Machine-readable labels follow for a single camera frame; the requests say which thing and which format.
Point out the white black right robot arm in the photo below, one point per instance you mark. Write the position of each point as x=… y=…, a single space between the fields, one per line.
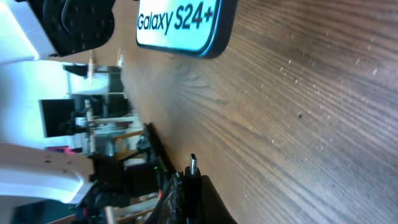
x=110 y=190

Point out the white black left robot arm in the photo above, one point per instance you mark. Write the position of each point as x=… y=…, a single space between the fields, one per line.
x=71 y=31

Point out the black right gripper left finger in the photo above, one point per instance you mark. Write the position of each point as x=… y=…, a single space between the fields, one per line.
x=170 y=208

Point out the Samsung Galaxy smartphone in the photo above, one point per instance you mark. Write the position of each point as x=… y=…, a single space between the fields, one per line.
x=197 y=28

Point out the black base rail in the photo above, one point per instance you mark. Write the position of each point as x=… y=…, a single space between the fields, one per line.
x=158 y=153

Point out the black monitor in background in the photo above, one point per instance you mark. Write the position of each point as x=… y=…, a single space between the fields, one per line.
x=55 y=116

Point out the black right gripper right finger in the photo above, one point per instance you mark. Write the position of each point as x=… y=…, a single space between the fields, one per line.
x=212 y=208

